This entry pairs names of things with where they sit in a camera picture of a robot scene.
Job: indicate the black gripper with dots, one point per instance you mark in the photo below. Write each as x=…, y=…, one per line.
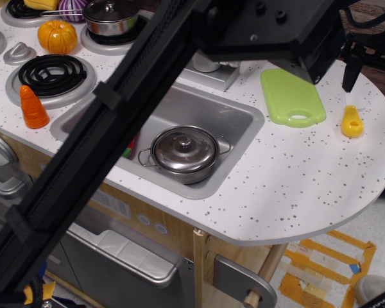
x=302, y=37

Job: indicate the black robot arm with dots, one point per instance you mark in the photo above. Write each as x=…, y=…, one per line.
x=120, y=107

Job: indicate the green cutting board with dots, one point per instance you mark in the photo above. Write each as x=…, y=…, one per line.
x=290, y=100

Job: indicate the grey toy sink basin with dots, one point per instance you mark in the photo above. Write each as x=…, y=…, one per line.
x=183, y=105

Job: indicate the grey toy faucet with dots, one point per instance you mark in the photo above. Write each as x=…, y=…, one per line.
x=216, y=75

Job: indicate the grey shoe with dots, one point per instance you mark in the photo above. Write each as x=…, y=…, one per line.
x=368, y=288

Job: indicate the steel pot with lid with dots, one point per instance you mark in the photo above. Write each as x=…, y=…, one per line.
x=187, y=154

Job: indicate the wooden table leg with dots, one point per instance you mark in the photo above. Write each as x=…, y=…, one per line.
x=266, y=272

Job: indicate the green red toy in sink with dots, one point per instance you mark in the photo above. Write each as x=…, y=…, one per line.
x=129, y=149

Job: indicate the steel pot on burner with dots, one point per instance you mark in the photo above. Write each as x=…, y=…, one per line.
x=105, y=18

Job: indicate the black coil burner front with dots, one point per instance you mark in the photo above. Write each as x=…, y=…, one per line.
x=57, y=80

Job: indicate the black coil burner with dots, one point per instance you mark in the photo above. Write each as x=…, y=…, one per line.
x=15, y=13
x=57, y=80

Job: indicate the purple toy onion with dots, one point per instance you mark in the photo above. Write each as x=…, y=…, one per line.
x=72, y=8

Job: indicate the orange toy pumpkin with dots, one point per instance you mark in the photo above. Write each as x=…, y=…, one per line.
x=57, y=37

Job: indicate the yellow toy vegetable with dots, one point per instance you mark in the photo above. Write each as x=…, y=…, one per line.
x=45, y=5

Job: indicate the orange toy carrot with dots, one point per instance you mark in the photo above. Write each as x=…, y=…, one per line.
x=34, y=114

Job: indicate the grey dishwasher door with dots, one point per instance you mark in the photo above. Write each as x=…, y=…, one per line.
x=122, y=269

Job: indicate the grey stove knob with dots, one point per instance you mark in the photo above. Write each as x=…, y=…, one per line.
x=19, y=54

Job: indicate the black coil burner back left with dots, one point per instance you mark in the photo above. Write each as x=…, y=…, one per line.
x=15, y=13

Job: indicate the yellow handled toy knife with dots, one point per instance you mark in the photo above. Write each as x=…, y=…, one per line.
x=352, y=125

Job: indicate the grey towel bar bracket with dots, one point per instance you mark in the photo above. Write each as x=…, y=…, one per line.
x=236, y=281

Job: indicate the grey oven handle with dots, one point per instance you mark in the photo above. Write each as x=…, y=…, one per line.
x=14, y=183

